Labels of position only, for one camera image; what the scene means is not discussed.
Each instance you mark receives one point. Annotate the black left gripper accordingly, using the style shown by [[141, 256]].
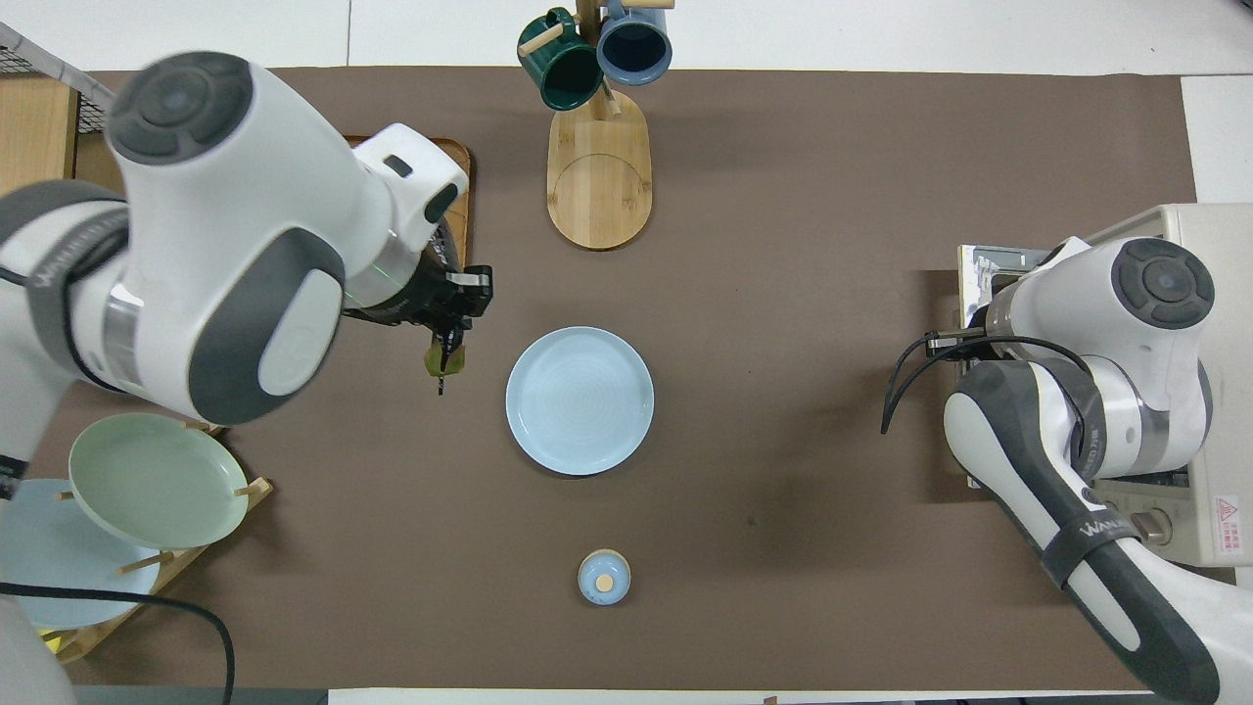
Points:
[[421, 294]]

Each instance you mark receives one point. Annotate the toaster oven glass door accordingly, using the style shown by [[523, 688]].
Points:
[[989, 266]]

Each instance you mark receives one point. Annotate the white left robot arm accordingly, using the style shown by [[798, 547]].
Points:
[[196, 245]]

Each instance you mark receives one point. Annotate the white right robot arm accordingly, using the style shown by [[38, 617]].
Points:
[[1155, 294]]

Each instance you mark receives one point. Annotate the white toaster oven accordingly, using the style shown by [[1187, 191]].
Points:
[[1214, 235]]

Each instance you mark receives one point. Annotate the wooden serving tray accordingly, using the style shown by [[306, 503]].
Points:
[[458, 196]]

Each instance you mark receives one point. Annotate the wooden mug tree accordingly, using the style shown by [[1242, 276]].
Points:
[[599, 186]]

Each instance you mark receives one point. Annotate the dark green mug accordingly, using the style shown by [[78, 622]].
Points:
[[563, 69]]

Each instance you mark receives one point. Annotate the wooden plate rack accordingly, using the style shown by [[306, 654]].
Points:
[[259, 490]]

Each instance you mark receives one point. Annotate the blue mug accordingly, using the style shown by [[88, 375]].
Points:
[[634, 49]]

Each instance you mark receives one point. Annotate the brown table mat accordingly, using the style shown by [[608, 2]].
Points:
[[783, 294]]

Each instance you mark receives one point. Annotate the pale green plate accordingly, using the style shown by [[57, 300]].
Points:
[[157, 485]]

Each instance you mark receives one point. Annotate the wooden shelf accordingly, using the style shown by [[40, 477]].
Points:
[[34, 127]]

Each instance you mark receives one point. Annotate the light blue racked plate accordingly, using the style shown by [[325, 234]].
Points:
[[49, 539]]

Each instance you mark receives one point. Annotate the yellow plate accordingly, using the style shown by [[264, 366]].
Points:
[[51, 643]]

